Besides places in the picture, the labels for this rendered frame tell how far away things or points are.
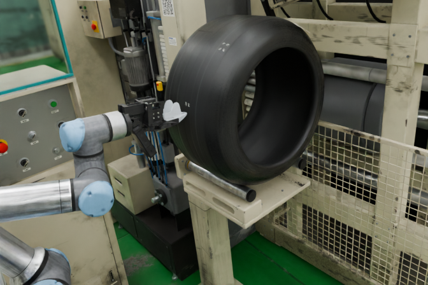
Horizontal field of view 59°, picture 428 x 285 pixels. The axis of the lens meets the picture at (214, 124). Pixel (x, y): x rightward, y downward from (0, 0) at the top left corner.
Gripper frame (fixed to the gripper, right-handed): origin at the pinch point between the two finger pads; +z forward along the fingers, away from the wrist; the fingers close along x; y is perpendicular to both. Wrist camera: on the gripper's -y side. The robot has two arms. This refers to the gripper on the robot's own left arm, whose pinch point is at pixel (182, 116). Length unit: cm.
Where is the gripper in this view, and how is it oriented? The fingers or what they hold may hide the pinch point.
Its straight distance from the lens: 114.2
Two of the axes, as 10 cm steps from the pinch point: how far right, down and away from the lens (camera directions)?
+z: 7.6, -2.2, 6.1
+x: -6.5, -2.5, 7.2
